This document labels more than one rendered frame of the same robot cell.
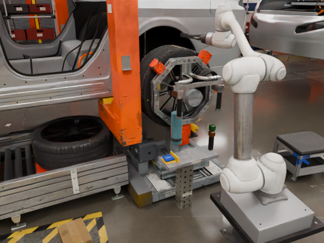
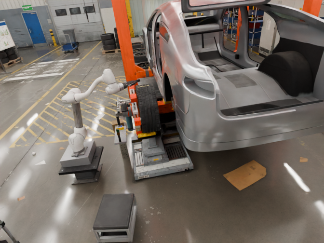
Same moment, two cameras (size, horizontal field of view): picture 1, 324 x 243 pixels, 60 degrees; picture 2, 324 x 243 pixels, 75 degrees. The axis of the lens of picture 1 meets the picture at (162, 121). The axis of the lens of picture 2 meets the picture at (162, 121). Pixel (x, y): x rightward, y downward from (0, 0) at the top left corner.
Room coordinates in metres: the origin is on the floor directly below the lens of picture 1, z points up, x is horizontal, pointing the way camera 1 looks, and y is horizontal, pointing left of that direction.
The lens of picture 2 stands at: (3.29, -2.47, 2.14)
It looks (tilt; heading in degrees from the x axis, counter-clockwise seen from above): 30 degrees down; 109
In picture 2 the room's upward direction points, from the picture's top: 6 degrees counter-clockwise
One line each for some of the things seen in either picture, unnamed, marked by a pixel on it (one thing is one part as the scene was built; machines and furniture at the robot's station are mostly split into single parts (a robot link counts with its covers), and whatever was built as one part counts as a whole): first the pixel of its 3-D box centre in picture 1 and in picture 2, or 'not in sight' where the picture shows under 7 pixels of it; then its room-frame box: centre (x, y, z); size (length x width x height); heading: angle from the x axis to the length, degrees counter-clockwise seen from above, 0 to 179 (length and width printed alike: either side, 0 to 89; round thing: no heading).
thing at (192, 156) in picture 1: (188, 157); (120, 134); (1.83, -0.20, 0.44); 0.43 x 0.17 x 0.03; 116
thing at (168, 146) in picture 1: (172, 142); (152, 139); (2.28, -0.09, 0.32); 0.40 x 0.30 x 0.28; 116
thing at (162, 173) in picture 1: (176, 159); (154, 151); (2.30, -0.14, 0.13); 0.50 x 0.36 x 0.10; 116
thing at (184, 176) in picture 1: (184, 182); (123, 145); (1.82, -0.17, 0.21); 0.10 x 0.10 x 0.42; 26
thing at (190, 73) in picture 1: (204, 71); (124, 102); (2.06, -0.31, 1.03); 0.19 x 0.18 x 0.11; 26
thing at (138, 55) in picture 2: not in sight; (141, 57); (0.34, 4.53, 0.39); 0.66 x 0.66 x 0.24
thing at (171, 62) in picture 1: (183, 92); (135, 110); (2.13, -0.17, 0.85); 0.54 x 0.07 x 0.54; 116
